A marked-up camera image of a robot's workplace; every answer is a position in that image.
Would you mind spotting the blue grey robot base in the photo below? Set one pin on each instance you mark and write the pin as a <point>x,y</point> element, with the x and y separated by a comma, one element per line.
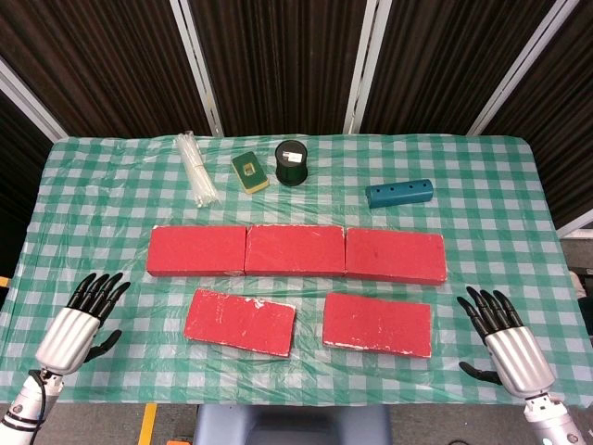
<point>292,426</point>

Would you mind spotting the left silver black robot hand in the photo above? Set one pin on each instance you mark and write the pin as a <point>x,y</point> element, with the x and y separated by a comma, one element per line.
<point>69,334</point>

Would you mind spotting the dark corrugated partition panel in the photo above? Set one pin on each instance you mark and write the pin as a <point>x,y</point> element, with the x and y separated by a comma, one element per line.
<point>440,60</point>
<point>14,185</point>
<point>116,60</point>
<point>282,60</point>
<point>565,116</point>

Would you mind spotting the green white checkered tablecloth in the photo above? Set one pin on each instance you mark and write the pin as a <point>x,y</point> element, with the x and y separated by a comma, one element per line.
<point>296,208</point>

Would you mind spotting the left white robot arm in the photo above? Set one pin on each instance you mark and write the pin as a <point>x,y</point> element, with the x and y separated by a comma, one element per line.
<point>23,410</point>

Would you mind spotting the blue perforated cylinder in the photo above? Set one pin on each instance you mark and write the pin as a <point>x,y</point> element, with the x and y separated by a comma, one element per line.
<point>398,193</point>

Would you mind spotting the green yellow sponge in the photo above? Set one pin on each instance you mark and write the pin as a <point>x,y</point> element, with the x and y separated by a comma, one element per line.
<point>250,172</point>

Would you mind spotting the dark green cylindrical container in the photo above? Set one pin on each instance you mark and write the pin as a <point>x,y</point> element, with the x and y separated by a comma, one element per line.
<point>291,169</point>

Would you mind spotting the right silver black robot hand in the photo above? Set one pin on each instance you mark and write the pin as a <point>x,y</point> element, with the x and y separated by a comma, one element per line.
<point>519,357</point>

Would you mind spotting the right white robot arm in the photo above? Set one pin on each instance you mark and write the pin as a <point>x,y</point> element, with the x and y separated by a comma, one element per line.
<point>551,424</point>

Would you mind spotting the chipped red brick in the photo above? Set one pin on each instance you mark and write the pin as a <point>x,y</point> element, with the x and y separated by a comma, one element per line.
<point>377,324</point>

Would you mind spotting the bundle of white plastic tubes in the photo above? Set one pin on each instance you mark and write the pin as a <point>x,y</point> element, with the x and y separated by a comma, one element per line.
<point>197,171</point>

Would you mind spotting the white partition frame post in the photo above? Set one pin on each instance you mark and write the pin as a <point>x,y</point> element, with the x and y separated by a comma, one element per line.
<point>197,65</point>
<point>523,69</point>
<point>576,226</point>
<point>32,104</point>
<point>368,65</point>

